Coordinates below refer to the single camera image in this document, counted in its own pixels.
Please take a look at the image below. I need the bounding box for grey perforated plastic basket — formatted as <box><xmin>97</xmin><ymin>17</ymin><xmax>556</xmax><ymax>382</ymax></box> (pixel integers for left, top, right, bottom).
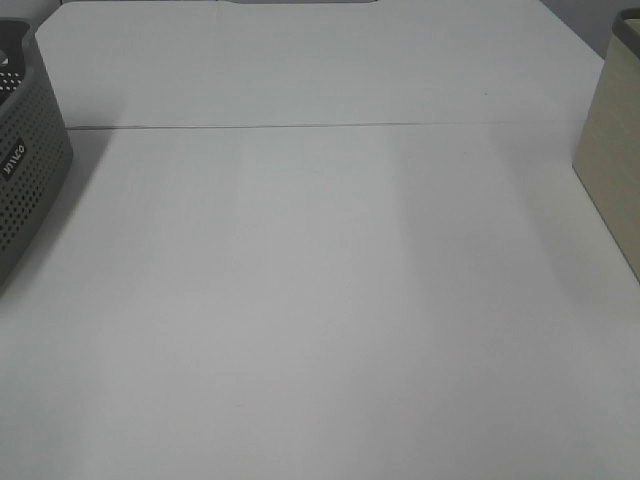
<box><xmin>1</xmin><ymin>17</ymin><xmax>73</xmax><ymax>283</ymax></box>

